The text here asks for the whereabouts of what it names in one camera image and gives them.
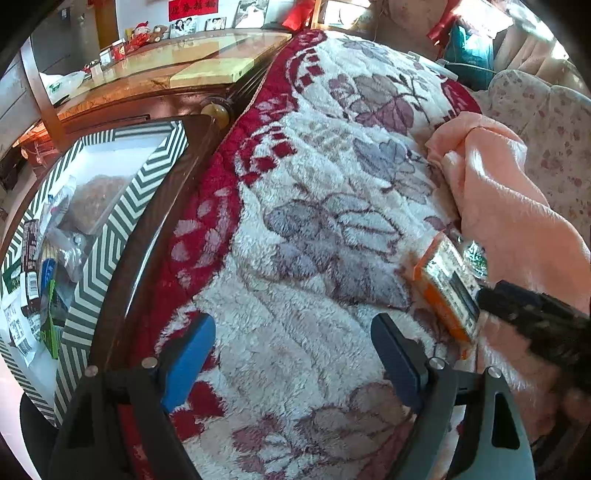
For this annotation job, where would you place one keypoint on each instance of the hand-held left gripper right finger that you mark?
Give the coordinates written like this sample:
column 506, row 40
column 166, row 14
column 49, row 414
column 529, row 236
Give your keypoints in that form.
column 397, row 364

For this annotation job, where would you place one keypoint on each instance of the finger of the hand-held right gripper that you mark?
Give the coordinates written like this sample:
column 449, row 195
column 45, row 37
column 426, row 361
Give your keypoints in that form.
column 521, row 309

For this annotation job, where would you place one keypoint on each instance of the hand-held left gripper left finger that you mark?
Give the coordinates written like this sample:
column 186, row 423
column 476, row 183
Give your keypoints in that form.
column 189, row 364

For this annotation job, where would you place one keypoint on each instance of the orange snack packet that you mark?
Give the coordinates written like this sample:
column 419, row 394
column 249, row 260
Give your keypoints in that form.
column 443, row 295

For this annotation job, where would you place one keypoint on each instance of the light green pea packet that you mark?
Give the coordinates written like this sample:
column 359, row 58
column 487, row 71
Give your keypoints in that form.
column 54, row 323

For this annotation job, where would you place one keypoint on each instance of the striped cardboard box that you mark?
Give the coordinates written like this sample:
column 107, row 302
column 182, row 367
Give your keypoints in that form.
column 120, row 221

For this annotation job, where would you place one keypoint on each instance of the dark green cracker packet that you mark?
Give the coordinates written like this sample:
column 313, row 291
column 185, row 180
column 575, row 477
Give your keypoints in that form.
column 11, row 280

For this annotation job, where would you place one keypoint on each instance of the pink quilted blanket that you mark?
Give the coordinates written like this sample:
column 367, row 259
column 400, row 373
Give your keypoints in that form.
column 508, row 207

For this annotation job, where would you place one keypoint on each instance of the floral fleece blanket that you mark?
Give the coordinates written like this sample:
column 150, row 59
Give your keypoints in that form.
column 323, row 230

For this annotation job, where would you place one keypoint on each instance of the clear wrapped dark snack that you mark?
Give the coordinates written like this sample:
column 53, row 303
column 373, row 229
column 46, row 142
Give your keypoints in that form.
column 67, row 251

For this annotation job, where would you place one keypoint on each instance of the blue and white packet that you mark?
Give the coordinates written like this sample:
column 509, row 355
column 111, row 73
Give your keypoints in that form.
column 47, row 277

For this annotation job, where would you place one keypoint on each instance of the packet with white label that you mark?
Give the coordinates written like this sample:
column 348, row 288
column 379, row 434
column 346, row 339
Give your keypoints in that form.
column 21, row 332

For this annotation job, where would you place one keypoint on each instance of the clear bag of brown pastry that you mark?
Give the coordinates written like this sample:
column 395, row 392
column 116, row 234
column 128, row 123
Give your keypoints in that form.
column 99, row 201

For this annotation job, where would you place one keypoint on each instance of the dark brown snack packet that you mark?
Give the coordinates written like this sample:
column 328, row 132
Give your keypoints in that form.
column 31, row 258

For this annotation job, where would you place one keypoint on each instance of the brass round knob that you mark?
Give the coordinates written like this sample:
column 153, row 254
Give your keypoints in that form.
column 215, row 115

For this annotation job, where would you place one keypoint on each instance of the teal bag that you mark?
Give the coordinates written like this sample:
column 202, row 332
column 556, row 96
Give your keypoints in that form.
column 471, row 55

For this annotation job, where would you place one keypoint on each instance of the red cloth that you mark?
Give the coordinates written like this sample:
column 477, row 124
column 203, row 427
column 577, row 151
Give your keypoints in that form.
column 445, row 18

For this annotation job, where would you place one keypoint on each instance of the white plastic bag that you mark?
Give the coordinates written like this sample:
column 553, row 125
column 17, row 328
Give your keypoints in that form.
column 62, row 87

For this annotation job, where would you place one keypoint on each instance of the glass-top wooden table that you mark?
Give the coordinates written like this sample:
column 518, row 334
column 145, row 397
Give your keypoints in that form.
column 184, row 60

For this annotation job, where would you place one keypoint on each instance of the cream floral cloth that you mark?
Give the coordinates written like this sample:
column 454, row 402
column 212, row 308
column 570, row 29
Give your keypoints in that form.
column 406, row 23

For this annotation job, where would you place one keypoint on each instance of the red tin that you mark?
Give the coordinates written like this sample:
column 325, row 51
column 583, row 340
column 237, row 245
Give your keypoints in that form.
column 118, row 50

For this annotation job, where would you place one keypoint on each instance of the brown teddy bear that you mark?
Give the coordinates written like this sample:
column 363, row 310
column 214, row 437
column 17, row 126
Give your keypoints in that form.
column 158, row 33

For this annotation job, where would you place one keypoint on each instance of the red and white doll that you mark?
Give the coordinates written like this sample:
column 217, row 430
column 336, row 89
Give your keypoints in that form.
column 138, row 34

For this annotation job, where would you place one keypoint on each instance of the light wooden chair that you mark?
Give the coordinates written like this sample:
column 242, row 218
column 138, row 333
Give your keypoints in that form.
column 318, row 14

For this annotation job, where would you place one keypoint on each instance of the red bag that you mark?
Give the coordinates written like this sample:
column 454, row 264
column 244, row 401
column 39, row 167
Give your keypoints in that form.
column 298, row 14

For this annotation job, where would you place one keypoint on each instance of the small photo frame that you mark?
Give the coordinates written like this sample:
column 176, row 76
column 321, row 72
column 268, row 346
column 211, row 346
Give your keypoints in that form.
column 183, row 27
column 215, row 24

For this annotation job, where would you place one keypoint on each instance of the red wall banner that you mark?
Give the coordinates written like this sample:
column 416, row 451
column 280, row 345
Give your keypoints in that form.
column 193, row 9

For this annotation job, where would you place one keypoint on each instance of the large photo frame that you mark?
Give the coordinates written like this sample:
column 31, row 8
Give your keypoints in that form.
column 250, row 14

